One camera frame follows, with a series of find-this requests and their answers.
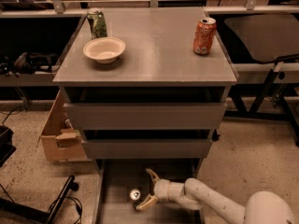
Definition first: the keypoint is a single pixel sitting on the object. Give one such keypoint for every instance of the grey middle drawer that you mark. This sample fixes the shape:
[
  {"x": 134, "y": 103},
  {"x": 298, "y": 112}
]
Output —
[{"x": 147, "y": 148}]

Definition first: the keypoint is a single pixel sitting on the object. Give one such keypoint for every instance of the black box at left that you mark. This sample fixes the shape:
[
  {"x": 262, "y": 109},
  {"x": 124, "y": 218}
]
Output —
[{"x": 6, "y": 147}]

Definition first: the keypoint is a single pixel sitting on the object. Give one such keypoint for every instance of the grey drawer cabinet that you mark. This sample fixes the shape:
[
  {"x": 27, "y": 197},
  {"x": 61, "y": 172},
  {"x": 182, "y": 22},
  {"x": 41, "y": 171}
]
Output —
[{"x": 157, "y": 67}]

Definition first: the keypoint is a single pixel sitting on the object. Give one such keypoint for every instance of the grey bottom drawer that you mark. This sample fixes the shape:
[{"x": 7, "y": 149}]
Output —
[{"x": 118, "y": 177}]

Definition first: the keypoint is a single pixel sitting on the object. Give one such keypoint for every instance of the grey drawer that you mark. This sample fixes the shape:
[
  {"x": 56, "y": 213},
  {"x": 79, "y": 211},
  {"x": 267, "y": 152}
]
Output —
[
  {"x": 147, "y": 148},
  {"x": 145, "y": 116},
  {"x": 118, "y": 177}
]

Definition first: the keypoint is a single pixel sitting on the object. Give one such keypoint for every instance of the green soda can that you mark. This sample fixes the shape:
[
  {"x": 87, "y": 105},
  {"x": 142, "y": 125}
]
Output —
[{"x": 97, "y": 22}]

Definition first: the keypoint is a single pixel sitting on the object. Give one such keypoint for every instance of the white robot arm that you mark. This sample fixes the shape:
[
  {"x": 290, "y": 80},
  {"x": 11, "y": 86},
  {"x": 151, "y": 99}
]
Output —
[{"x": 263, "y": 207}]

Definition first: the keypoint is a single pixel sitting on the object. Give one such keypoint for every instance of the orange soda can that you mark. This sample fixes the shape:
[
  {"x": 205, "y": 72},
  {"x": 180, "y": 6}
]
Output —
[{"x": 204, "y": 35}]

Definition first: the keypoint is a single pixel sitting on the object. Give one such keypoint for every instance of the white paper bowl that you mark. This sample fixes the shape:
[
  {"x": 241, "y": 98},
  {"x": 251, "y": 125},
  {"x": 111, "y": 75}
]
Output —
[{"x": 104, "y": 50}]

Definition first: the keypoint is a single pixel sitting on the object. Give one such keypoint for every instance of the black chair base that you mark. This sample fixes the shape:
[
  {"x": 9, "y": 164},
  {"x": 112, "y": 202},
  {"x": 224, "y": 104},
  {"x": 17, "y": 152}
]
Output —
[{"x": 43, "y": 217}]

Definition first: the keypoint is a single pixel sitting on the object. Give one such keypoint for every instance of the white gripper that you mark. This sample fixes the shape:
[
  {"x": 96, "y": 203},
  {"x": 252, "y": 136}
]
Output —
[{"x": 163, "y": 189}]

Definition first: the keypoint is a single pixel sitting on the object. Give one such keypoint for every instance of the cardboard box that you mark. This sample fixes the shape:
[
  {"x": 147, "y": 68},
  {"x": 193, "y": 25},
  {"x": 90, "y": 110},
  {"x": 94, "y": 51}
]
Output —
[{"x": 59, "y": 140}]

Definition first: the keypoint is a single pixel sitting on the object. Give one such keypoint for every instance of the silver redbull can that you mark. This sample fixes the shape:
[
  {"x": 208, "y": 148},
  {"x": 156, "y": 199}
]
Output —
[{"x": 135, "y": 197}]

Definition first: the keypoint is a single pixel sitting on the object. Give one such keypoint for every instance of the grey top drawer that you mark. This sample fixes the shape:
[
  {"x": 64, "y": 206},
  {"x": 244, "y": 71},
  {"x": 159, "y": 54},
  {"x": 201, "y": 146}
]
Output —
[{"x": 145, "y": 116}]

